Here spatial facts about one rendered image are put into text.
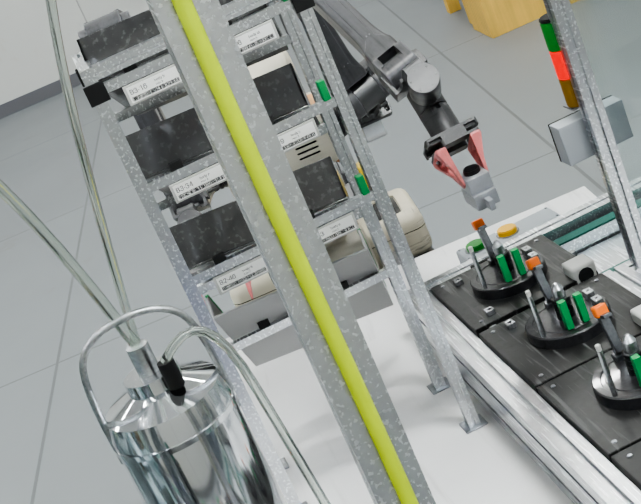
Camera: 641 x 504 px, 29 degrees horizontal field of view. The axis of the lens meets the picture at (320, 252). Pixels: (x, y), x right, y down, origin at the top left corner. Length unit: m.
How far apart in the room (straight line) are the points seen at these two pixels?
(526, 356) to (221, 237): 0.52
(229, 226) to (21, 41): 10.25
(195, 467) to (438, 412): 0.97
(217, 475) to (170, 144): 0.74
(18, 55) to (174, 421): 10.98
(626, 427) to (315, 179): 0.61
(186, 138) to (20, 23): 10.24
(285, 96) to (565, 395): 0.61
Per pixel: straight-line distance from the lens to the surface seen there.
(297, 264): 0.95
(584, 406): 1.86
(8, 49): 12.18
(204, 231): 1.96
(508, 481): 1.96
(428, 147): 2.21
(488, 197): 2.20
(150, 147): 1.92
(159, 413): 1.28
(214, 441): 1.29
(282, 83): 1.92
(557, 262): 2.30
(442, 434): 2.13
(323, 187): 1.96
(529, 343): 2.07
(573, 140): 2.13
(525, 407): 1.92
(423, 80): 2.19
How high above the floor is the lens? 1.93
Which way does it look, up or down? 20 degrees down
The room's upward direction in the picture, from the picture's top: 23 degrees counter-clockwise
